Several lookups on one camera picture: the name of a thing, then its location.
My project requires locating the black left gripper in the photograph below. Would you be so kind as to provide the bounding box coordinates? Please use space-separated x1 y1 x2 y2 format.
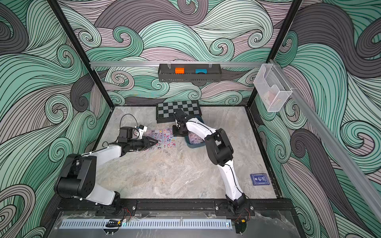
128 137 158 151

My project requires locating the lilac small sticker sheet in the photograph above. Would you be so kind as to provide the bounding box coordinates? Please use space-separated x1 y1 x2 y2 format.
154 129 168 149

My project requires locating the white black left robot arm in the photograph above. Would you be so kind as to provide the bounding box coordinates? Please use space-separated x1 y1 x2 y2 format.
54 136 158 215

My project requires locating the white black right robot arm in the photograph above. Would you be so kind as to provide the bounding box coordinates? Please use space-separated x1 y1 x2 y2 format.
172 109 248 215

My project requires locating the teal plastic storage box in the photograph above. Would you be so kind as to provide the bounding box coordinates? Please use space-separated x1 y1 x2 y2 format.
185 116 207 149

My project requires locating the black grey chessboard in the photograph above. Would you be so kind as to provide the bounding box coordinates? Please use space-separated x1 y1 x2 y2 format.
155 100 203 123

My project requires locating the orange block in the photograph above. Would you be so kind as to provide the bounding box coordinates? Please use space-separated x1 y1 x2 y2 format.
175 67 185 74

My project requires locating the teal block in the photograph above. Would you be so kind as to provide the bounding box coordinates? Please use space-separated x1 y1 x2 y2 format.
195 69 207 74

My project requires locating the blue card pack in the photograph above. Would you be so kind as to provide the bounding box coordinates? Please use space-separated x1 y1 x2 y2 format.
250 174 270 186

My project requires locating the black wall shelf tray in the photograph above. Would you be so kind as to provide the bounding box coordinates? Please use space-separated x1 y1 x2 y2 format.
158 64 222 84

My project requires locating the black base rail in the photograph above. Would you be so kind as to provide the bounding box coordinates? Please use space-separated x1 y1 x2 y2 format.
57 198 294 217

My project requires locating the aluminium rail back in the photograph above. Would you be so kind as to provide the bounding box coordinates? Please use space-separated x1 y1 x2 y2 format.
89 60 264 68

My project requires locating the aluminium rail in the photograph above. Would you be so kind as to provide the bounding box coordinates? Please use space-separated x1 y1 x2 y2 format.
269 59 381 222
89 60 264 68

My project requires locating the clear acrylic wall holder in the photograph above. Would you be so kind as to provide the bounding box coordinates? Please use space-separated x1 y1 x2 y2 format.
254 63 292 112

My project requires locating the white slotted cable duct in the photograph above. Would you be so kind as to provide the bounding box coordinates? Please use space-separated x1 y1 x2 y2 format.
58 218 233 230

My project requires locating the aluminium rail right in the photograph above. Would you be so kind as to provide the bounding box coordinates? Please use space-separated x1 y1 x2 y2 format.
269 59 381 222

